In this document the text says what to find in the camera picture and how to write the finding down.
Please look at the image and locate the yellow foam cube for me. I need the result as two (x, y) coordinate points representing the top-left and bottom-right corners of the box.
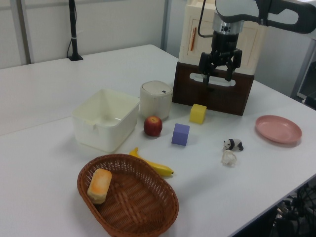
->
(189, 103), (207, 124)

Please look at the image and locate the toy panda figure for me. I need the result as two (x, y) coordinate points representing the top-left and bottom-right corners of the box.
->
(223, 138), (244, 151)

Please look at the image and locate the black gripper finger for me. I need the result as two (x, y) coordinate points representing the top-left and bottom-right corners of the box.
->
(198, 50), (219, 86)
(223, 48), (243, 82)

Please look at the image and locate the black stand pole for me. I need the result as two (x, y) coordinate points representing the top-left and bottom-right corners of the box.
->
(67, 0), (84, 62)

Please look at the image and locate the red apple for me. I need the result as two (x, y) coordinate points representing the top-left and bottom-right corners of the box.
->
(143, 116), (163, 137)

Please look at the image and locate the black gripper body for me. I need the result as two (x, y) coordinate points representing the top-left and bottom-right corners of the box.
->
(211, 31), (240, 66)

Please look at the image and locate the purple foam cube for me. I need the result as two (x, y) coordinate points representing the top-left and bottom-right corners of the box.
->
(171, 123), (191, 146)

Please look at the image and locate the dark brown wooden box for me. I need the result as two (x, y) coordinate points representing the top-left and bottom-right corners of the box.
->
(172, 61), (255, 117)

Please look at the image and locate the pink plastic plate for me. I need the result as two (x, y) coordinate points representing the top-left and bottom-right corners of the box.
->
(255, 115), (303, 145)

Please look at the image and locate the toy bread loaf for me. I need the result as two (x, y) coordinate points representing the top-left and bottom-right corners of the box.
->
(86, 168), (113, 205)

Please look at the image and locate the white square plastic bin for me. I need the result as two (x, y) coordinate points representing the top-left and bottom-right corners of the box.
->
(71, 88), (141, 153)

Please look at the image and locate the crumpled white paper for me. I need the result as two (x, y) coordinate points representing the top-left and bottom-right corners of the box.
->
(221, 149), (237, 167)

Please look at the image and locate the white round trash can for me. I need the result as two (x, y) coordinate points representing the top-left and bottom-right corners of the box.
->
(139, 80), (173, 121)

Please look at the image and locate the cream plastic storage box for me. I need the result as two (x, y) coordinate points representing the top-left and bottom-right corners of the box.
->
(178, 0), (267, 76)

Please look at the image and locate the yellow banana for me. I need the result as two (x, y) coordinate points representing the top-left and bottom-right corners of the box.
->
(129, 147), (175, 177)

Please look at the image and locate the brown wicker basket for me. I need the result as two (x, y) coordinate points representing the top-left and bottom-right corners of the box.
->
(77, 154), (179, 237)

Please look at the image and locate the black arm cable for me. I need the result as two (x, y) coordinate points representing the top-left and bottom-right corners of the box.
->
(197, 0), (215, 38)

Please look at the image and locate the black cable bundle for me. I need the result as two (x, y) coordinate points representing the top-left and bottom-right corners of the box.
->
(270, 182), (316, 237)

